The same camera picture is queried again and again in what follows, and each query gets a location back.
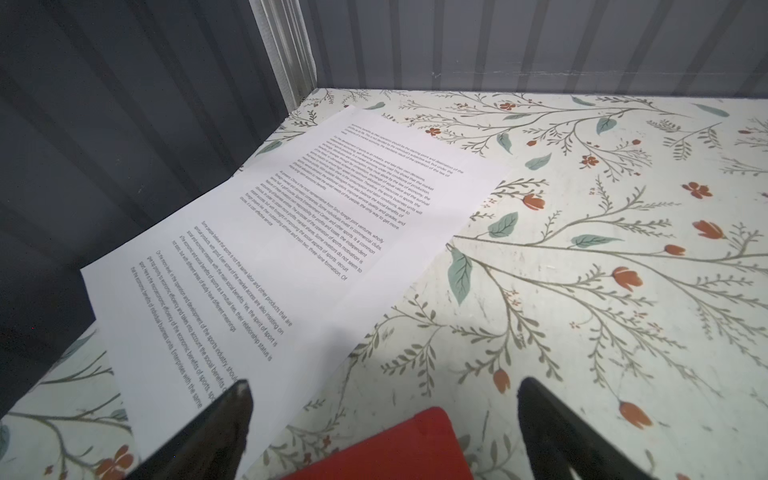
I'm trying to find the red folder with black inside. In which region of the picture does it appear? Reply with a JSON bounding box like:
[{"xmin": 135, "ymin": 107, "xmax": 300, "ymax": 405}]
[{"xmin": 288, "ymin": 407, "xmax": 473, "ymax": 480}]

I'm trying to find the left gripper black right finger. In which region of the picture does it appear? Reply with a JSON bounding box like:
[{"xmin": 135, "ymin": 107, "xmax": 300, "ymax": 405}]
[{"xmin": 517, "ymin": 377, "xmax": 650, "ymax": 480}]

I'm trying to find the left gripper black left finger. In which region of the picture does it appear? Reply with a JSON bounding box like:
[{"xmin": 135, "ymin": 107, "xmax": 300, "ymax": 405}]
[{"xmin": 127, "ymin": 380, "xmax": 253, "ymax": 479}]

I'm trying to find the printed paper sheet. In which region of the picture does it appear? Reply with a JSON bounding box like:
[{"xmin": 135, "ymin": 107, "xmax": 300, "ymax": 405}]
[{"xmin": 82, "ymin": 106, "xmax": 510, "ymax": 467}]

